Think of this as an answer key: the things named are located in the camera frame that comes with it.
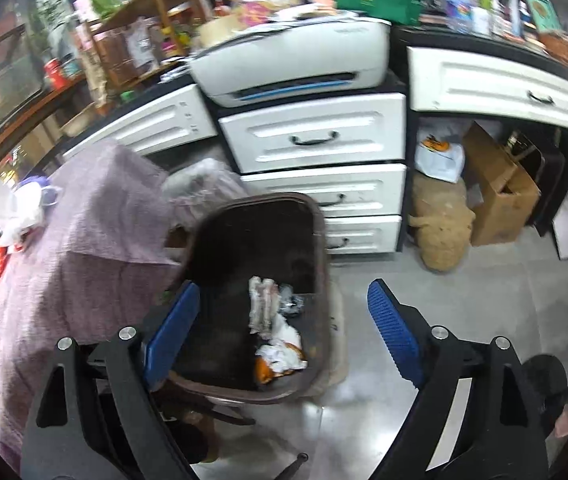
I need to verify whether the wooden shelf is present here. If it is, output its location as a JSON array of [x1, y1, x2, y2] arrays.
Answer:
[[86, 0, 209, 86]]

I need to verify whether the middle white drawer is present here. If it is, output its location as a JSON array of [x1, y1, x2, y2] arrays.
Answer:
[[241, 164, 407, 218]]

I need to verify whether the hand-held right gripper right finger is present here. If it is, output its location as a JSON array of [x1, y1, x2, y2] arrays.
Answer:
[[366, 278, 551, 480]]

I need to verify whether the wooden counter with black railing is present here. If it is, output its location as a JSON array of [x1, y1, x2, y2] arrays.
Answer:
[[0, 75, 89, 171]]

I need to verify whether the red can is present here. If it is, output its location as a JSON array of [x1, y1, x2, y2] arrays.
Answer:
[[44, 57, 64, 88]]

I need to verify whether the black round object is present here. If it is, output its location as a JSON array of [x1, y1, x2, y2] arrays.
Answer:
[[519, 355, 568, 411]]

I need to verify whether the white cabinet front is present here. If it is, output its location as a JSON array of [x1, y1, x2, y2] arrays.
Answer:
[[61, 84, 219, 161]]

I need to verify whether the white printer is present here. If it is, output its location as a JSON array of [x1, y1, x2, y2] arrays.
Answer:
[[187, 14, 393, 108]]

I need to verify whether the orange peel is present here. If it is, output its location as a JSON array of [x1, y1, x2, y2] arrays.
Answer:
[[255, 355, 285, 385]]

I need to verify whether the tan burlap sack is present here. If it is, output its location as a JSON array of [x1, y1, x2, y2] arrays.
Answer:
[[409, 175, 477, 273]]

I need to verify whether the teal framed picture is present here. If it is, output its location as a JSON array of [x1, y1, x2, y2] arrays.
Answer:
[[521, 0, 562, 33]]

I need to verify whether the white bag with orange print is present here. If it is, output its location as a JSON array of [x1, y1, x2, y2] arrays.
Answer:
[[415, 132, 466, 184]]

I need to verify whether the pink plastic bag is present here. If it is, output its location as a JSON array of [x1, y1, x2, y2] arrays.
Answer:
[[236, 0, 305, 23]]

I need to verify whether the wide white drawer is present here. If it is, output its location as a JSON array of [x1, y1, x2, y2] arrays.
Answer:
[[408, 46, 568, 135]]

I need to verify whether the cream enamel bowl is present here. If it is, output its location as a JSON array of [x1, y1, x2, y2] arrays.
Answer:
[[61, 110, 97, 136]]

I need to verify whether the small bottom white drawer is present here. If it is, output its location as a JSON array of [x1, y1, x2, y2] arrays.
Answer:
[[321, 215, 403, 256]]

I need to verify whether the large white plastic bag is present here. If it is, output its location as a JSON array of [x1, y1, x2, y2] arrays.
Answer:
[[0, 176, 47, 248]]

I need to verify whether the beige paper bag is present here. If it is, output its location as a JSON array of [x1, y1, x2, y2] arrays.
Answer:
[[81, 45, 114, 111]]

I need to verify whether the clear plastic bag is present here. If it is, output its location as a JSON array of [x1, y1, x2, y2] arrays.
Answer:
[[248, 276, 307, 336]]

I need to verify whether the brown cardboard box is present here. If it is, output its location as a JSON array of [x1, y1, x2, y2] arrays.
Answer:
[[461, 122, 542, 247]]

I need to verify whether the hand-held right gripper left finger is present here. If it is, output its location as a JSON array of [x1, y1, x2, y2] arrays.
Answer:
[[20, 280, 202, 480]]

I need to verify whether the translucent plastic bag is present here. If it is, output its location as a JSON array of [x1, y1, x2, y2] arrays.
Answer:
[[161, 157, 249, 221]]

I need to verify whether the white paper bag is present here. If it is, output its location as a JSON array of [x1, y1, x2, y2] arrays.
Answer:
[[256, 312, 309, 376]]

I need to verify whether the white drawer below printer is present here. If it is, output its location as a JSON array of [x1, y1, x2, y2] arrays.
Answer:
[[219, 92, 407, 175]]

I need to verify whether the dark brown waste bin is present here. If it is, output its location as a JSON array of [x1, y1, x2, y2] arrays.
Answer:
[[166, 192, 335, 406]]

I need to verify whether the purple striped tablecloth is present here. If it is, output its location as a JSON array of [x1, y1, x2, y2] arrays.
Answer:
[[0, 140, 199, 471]]

